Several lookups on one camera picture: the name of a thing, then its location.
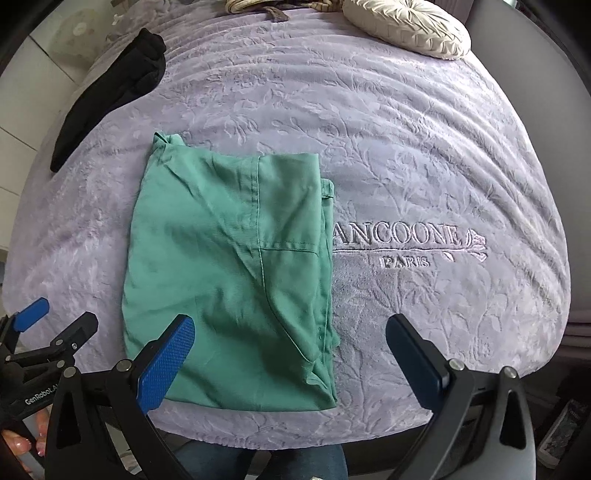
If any green work jacket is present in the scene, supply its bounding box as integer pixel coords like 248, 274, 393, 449
121, 133, 339, 412

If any person's left hand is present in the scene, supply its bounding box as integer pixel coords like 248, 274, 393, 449
1, 408, 51, 477

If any black garment on bed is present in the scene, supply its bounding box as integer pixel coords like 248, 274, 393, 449
50, 28, 166, 173

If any white standing fan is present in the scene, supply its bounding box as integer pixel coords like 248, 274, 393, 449
49, 8, 104, 62

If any grey padded headboard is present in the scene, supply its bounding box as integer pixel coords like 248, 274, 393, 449
440, 1, 590, 359

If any cream pleated round cushion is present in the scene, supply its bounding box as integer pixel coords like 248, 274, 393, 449
342, 0, 472, 60

